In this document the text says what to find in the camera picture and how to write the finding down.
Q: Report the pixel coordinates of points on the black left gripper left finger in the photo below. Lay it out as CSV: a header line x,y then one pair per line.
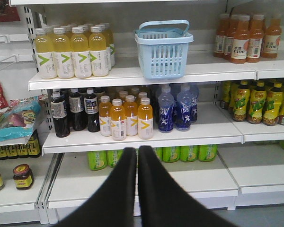
x,y
112,204

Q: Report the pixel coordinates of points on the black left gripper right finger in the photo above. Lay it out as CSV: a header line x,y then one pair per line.
x,y
163,203

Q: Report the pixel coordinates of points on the light blue plastic basket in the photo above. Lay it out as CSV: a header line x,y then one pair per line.
x,y
162,48

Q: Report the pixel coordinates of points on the orange juice bottle white label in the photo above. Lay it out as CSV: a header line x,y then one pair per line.
x,y
105,116
131,113
118,120
145,119

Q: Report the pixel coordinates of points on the blue sports drink bottle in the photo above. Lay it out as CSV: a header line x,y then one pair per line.
x,y
195,93
184,100
166,103

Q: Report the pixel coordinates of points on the dark tea bottle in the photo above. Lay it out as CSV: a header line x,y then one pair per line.
x,y
59,114
91,109
79,120

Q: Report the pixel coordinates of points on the teal snack bag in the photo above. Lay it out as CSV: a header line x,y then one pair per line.
x,y
21,119

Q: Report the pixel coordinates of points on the pale yellow juice bottle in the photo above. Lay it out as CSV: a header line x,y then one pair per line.
x,y
98,52
80,53
62,54
44,51

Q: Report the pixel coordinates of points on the orange C100 drink bottle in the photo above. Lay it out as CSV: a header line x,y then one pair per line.
x,y
240,41
255,38
272,37

